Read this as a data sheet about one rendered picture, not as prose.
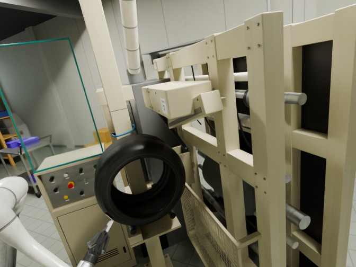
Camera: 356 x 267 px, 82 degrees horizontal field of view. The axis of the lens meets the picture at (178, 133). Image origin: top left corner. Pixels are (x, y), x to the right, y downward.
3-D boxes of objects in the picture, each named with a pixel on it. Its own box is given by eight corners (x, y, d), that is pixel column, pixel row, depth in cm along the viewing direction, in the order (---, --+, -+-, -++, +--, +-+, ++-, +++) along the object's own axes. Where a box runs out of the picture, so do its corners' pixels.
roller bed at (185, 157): (172, 178, 193) (166, 149, 184) (186, 173, 197) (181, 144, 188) (179, 188, 175) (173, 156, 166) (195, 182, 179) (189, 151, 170)
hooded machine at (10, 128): (36, 147, 756) (21, 112, 715) (19, 154, 706) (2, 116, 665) (25, 147, 788) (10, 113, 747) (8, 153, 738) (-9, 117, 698)
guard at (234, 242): (187, 234, 202) (175, 172, 181) (189, 234, 203) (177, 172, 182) (246, 338, 120) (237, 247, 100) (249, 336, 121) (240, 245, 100)
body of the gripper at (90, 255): (79, 258, 111) (89, 241, 117) (91, 265, 114) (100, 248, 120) (85, 259, 106) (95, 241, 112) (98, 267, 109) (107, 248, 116)
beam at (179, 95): (144, 107, 155) (140, 87, 150) (175, 100, 162) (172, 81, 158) (169, 121, 99) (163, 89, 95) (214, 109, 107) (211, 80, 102)
